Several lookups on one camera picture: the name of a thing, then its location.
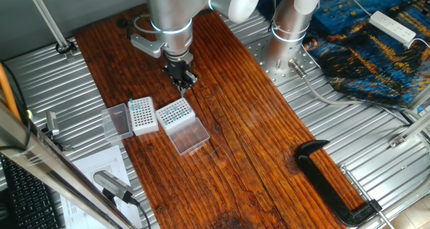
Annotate silver clamp screw rod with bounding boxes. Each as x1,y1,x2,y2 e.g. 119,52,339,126
339,163,396,229

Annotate silver metal frame bar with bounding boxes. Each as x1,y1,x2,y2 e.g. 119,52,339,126
0,101,138,229

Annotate blue painted cloth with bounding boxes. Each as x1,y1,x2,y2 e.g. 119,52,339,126
251,0,430,114

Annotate black cable loop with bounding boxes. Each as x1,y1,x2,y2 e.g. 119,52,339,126
55,39,78,54

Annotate white power strip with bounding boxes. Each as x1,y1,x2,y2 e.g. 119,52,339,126
368,10,417,50

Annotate silver camera with black end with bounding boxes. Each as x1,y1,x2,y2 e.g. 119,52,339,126
93,170,135,205

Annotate silver perforated base plate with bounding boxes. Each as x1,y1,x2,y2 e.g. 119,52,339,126
247,34,323,87

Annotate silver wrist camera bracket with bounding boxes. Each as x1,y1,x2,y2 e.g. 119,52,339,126
130,33,165,58

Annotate black C-clamp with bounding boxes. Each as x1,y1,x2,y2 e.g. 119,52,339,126
294,140,384,227

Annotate small silver camera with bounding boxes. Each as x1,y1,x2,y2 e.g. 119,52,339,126
45,110,60,136

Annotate white pipette tip holder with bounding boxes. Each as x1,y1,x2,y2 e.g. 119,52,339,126
155,97,197,135
128,96,160,137

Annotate aluminium profile bar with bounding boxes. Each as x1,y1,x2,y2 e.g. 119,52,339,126
406,84,430,112
388,111,430,148

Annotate printed paper sheet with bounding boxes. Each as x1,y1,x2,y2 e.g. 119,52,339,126
60,145,144,229

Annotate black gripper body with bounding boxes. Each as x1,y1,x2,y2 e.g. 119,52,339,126
163,59,194,81

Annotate thin aluminium post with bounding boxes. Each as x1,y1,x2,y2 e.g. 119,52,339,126
25,0,75,60

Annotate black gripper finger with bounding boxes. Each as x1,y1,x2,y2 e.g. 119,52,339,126
176,77,191,91
185,71,200,86

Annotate black keyboard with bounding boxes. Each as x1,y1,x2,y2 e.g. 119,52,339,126
0,154,63,229

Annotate brown wooden board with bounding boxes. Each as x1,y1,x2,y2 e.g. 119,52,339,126
73,3,367,229

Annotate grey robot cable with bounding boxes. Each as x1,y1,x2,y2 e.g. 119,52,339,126
288,58,413,126

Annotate white power cable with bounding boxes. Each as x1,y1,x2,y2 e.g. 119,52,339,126
337,0,372,17
408,37,430,50

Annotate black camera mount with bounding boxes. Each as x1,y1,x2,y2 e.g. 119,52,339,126
40,128,73,152

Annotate clear plastic holder lid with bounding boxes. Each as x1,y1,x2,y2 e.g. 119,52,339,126
167,117,211,156
101,103,134,142

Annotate black camera cable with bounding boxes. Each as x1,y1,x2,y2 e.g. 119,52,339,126
129,197,153,229

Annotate orange tube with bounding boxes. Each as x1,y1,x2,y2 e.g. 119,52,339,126
0,62,22,122

